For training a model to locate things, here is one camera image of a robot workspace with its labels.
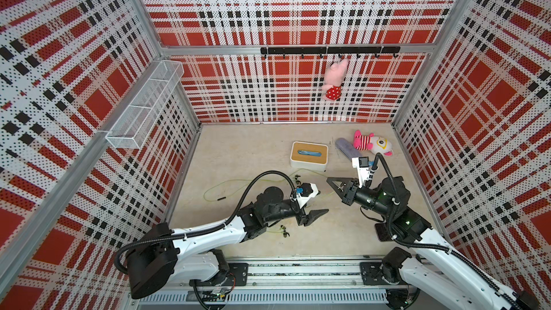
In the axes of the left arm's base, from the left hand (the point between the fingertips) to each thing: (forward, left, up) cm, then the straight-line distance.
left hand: (324, 199), depth 70 cm
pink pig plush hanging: (+52, -9, +12) cm, 54 cm away
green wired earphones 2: (+19, +8, -21) cm, 29 cm away
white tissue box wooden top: (+31, +2, -19) cm, 36 cm away
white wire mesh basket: (+31, +78, +2) cm, 84 cm away
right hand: (+4, -2, +6) cm, 7 cm away
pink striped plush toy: (+36, -29, -14) cm, 48 cm away
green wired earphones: (-4, +14, -20) cm, 25 cm away
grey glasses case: (+36, -18, -19) cm, 44 cm away
